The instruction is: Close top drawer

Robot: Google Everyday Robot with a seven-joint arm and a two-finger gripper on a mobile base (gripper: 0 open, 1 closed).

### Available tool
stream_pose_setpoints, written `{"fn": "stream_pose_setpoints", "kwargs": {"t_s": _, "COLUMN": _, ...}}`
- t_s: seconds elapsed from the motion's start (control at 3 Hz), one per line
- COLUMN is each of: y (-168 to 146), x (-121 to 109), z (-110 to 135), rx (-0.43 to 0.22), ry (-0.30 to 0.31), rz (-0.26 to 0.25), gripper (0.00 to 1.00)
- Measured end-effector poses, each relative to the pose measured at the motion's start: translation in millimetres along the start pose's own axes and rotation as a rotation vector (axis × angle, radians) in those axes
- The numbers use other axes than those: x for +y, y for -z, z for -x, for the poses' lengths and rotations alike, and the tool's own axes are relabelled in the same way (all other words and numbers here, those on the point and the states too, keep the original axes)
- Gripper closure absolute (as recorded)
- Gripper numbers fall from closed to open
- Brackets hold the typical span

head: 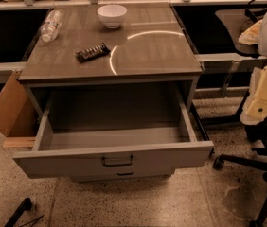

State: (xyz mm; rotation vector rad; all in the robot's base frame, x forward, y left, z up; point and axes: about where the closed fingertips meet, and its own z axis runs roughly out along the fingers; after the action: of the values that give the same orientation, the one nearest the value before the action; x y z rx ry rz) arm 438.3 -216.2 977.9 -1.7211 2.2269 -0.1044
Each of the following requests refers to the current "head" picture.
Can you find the grey drawer cabinet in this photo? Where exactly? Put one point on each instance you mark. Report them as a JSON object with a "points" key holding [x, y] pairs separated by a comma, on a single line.
{"points": [[150, 47]]}

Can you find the black drawer handle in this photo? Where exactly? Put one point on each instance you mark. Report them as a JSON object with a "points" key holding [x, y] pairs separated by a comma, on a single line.
{"points": [[117, 162]]}

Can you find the grey top drawer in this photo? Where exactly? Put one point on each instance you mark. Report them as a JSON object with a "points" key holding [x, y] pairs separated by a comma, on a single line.
{"points": [[80, 126]]}

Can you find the brown cardboard box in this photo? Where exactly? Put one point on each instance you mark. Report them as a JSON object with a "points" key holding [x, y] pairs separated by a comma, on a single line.
{"points": [[18, 118]]}

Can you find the black chair leg bottom left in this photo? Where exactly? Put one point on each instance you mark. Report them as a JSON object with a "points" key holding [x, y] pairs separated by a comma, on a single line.
{"points": [[25, 205]]}

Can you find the lower drawer front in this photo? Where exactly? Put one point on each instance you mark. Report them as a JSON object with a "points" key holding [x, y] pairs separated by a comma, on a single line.
{"points": [[119, 176]]}

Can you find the black office chair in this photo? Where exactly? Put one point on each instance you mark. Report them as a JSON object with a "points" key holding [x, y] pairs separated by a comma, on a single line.
{"points": [[259, 161]]}

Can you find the white ceramic bowl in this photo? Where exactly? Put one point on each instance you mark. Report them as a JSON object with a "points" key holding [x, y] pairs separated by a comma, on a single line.
{"points": [[112, 15]]}

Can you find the clear plastic water bottle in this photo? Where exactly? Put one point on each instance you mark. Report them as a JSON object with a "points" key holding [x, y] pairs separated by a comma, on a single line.
{"points": [[51, 26]]}

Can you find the dark snack bar packet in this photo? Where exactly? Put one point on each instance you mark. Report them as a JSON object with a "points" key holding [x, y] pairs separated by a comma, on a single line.
{"points": [[92, 53]]}

